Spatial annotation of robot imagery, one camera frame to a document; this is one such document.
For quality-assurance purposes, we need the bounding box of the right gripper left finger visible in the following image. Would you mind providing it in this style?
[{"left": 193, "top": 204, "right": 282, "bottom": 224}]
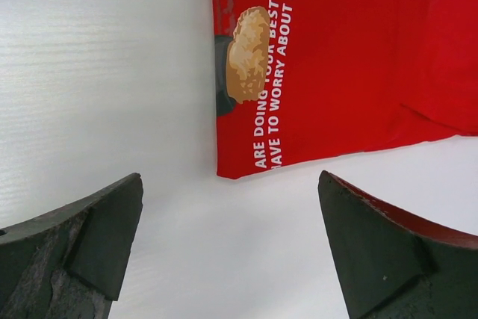
[{"left": 1, "top": 173, "right": 143, "bottom": 318}]

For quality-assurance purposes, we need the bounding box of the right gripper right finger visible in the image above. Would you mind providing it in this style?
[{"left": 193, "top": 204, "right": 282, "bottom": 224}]
[{"left": 318, "top": 171, "right": 477, "bottom": 319}]

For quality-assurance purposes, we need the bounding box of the red t shirt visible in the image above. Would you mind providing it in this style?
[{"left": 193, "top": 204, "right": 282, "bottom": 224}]
[{"left": 212, "top": 0, "right": 477, "bottom": 179}]

